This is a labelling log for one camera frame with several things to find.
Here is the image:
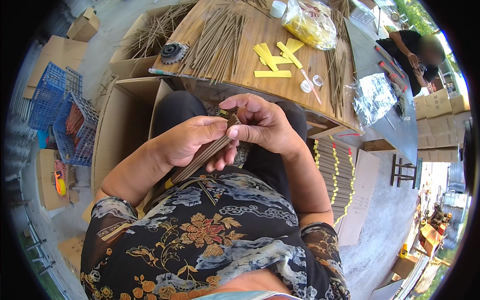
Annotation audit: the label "brown incense stick bundle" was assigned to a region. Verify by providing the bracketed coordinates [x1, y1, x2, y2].
[142, 114, 243, 211]

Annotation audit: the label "black coil incense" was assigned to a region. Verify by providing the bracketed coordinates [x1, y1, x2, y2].
[160, 41, 189, 65]

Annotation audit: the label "dark wooden stool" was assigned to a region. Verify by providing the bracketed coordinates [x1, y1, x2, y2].
[389, 153, 418, 190]

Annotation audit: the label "brown cardboard carton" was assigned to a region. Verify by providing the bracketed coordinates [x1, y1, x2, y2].
[57, 234, 87, 279]

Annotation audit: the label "person's body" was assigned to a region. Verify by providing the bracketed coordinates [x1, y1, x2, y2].
[80, 165, 352, 300]

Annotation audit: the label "wooden work table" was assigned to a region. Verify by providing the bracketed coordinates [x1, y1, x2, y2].
[151, 0, 363, 136]

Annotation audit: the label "orange tape dispenser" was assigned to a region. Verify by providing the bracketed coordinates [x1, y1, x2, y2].
[54, 170, 68, 197]

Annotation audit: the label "white plastic basket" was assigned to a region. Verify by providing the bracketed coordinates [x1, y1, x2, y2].
[350, 5, 376, 26]

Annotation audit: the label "grey table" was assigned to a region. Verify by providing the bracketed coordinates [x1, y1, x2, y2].
[344, 18, 419, 166]

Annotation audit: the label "white plastic cup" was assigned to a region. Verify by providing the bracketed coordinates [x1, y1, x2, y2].
[269, 0, 288, 19]

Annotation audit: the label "stack of cardboard cartons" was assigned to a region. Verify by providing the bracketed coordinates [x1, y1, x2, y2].
[413, 88, 472, 163]

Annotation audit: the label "cardboard box with tools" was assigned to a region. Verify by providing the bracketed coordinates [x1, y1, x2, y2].
[35, 149, 81, 223]

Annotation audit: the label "red wrapped incense packs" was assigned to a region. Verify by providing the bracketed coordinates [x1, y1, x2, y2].
[374, 44, 408, 92]

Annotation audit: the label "large open cardboard box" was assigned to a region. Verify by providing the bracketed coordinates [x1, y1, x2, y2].
[91, 76, 174, 196]

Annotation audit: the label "cardboard box of stick scraps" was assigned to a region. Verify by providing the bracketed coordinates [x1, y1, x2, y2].
[109, 3, 196, 80]

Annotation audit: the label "empty blue plastic crates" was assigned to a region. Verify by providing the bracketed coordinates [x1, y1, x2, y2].
[29, 61, 83, 131]

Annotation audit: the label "tan cardboard box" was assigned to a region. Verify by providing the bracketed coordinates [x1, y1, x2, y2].
[391, 254, 419, 280]

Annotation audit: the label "white glue tube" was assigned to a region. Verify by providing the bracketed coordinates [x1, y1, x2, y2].
[148, 68, 189, 78]

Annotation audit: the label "pile of yellow paper strips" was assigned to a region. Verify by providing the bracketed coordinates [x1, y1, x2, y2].
[253, 37, 305, 79]

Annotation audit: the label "person's left hand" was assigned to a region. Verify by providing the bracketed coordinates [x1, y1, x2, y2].
[151, 115, 239, 173]

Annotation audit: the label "pile of loose incense sticks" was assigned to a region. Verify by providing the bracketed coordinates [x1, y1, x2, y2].
[175, 4, 249, 85]

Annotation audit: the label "clear plastic wrapping sheets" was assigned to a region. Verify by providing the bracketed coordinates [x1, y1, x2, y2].
[350, 72, 399, 129]

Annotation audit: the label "row of thin incense sticks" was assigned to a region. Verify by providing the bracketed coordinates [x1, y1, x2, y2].
[324, 48, 348, 118]

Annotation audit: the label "small closed cardboard box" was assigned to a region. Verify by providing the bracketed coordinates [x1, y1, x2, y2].
[66, 7, 101, 43]

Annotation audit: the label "glue brush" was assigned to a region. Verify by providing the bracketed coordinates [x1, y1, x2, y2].
[298, 67, 323, 106]

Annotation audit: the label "stack of yellow-banded incense bundles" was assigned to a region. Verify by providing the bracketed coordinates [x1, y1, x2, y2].
[313, 136, 357, 226]

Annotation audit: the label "flat cardboard sheets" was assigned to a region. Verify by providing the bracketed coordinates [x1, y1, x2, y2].
[22, 35, 88, 100]

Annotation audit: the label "blue crate with red sticks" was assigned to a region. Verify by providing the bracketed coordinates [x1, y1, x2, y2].
[52, 91, 100, 167]

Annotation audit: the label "clear bag of yellow paper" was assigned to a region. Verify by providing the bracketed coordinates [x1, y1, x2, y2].
[281, 0, 338, 51]

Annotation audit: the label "orange machine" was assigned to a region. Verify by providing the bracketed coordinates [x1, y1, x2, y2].
[419, 210, 453, 257]

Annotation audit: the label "printed cardboard sheet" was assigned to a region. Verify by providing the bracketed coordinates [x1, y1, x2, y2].
[337, 149, 382, 247]

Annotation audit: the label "person's right hand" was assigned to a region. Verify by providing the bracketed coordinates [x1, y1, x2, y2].
[218, 93, 307, 159]

